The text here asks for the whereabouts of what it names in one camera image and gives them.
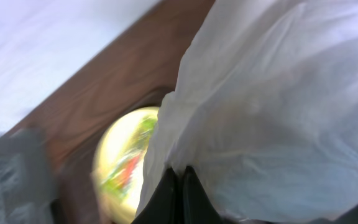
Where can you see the green snack wrapper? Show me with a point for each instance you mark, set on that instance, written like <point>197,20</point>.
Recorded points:
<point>118,181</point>

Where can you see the grey plastic dish rack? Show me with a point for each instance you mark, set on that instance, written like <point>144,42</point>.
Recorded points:
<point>27,186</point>

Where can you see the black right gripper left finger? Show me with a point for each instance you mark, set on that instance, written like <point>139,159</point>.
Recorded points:
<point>162,207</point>

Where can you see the white napkin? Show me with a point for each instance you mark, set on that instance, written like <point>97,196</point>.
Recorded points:
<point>266,111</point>

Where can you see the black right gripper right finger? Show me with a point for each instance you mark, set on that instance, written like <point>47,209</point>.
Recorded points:
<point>197,209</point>

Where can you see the yellow round plate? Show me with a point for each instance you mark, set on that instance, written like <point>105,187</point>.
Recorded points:
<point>108,151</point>

